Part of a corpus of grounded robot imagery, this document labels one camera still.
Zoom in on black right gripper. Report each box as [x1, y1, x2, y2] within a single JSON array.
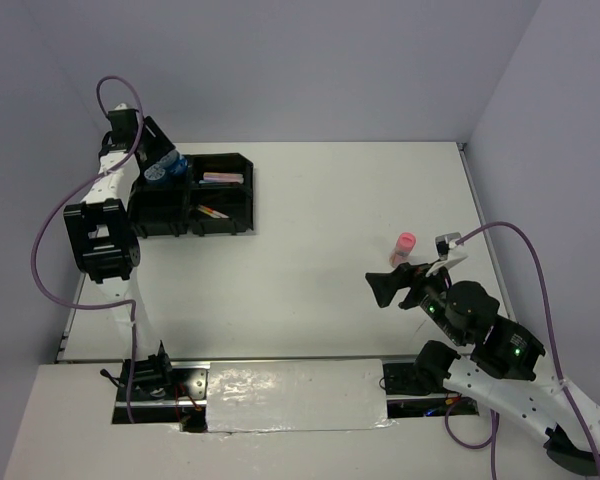
[[363, 255, 465, 344]]

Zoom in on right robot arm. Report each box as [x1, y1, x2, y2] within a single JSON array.
[[365, 263, 600, 476]]

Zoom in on black four-compartment organizer tray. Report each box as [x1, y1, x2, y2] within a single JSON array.
[[127, 153, 255, 239]]

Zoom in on blue-capped glue stick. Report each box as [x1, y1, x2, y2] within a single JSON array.
[[198, 180, 231, 187]]

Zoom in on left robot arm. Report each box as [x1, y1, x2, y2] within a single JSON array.
[[63, 103, 186, 399]]

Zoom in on blue paint jar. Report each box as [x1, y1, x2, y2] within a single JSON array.
[[143, 164, 169, 185], [157, 150, 188, 178]]

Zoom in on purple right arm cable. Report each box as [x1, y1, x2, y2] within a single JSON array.
[[442, 221, 600, 480]]

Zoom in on silver foil-covered panel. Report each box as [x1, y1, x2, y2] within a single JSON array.
[[206, 359, 391, 433]]

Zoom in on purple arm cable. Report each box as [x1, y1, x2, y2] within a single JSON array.
[[442, 221, 600, 480], [31, 75, 146, 424]]

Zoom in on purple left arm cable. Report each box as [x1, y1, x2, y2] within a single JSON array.
[[31, 75, 146, 424]]

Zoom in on thin orange highlighter pen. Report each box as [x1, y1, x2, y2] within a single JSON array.
[[196, 205, 229, 219]]

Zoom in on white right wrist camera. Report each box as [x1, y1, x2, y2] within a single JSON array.
[[426, 232, 468, 277]]

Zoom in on pink-capped glitter bottle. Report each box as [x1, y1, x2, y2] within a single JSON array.
[[389, 232, 416, 268]]

